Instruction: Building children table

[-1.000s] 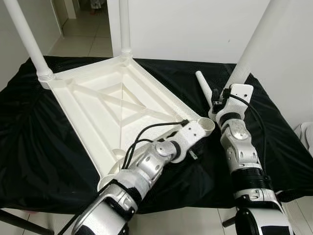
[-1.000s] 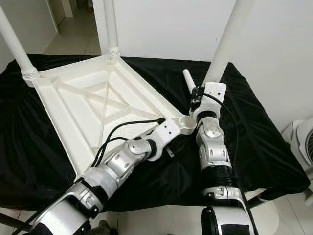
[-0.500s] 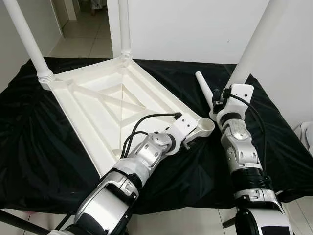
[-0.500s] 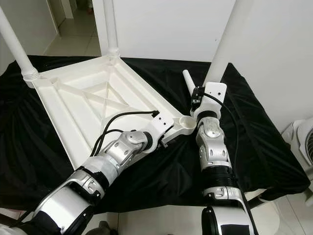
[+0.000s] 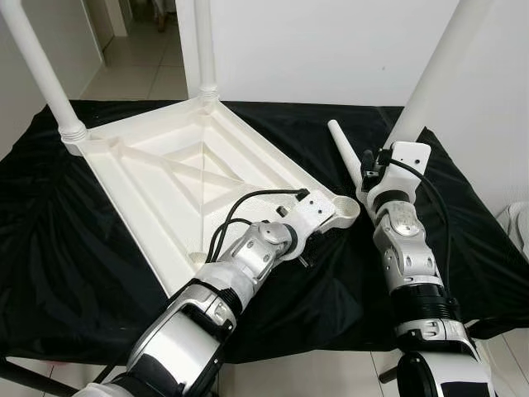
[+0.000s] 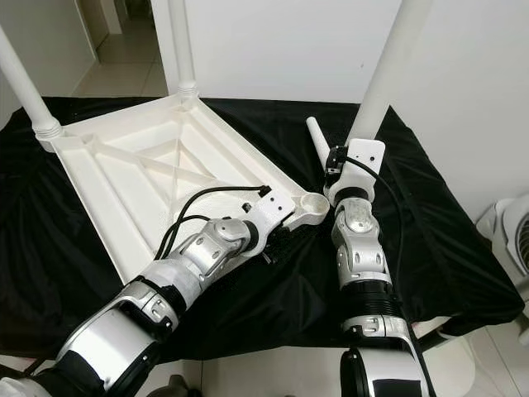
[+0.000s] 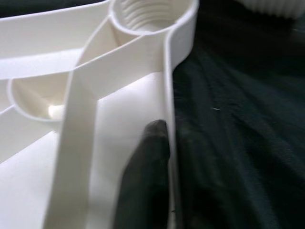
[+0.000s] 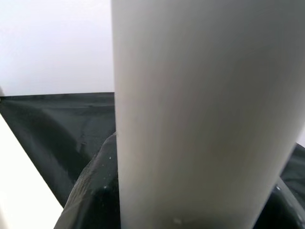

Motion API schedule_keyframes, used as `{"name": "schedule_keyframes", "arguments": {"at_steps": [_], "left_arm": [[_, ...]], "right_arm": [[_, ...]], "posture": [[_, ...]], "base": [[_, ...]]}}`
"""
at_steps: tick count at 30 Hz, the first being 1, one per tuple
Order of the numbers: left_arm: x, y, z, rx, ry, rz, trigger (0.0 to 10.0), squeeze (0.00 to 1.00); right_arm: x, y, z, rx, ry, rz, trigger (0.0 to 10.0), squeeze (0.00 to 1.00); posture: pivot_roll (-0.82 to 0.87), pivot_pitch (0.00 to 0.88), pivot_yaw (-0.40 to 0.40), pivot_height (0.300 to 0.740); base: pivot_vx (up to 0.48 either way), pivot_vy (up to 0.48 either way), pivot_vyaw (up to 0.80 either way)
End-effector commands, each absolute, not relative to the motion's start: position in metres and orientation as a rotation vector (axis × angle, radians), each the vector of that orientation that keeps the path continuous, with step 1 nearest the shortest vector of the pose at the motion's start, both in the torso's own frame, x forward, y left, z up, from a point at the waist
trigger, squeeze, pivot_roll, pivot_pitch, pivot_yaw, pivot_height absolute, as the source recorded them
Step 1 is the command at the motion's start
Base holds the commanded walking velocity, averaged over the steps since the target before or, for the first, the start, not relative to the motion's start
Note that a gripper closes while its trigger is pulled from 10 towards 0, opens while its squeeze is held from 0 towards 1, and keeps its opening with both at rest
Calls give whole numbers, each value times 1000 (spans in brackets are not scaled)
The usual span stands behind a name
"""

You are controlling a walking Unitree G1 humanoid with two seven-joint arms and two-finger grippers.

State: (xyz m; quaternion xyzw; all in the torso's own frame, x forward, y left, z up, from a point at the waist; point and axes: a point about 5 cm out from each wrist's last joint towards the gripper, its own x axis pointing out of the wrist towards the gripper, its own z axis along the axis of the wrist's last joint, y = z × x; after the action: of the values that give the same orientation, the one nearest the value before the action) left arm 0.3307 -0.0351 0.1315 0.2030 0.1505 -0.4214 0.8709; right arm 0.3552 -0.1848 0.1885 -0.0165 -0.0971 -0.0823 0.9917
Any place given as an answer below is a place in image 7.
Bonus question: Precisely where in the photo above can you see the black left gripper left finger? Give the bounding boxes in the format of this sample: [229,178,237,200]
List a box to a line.
[112,119,177,229]

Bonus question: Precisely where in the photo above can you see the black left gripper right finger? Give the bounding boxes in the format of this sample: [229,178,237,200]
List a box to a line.
[177,124,229,229]

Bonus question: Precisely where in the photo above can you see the white plastic children table top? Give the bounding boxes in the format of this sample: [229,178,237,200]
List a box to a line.
[0,0,200,229]

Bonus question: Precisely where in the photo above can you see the black table cloth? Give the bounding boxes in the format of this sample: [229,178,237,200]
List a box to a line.
[0,0,305,229]

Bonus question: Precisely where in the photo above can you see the white plastic table leg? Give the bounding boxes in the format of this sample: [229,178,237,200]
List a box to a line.
[243,0,300,19]

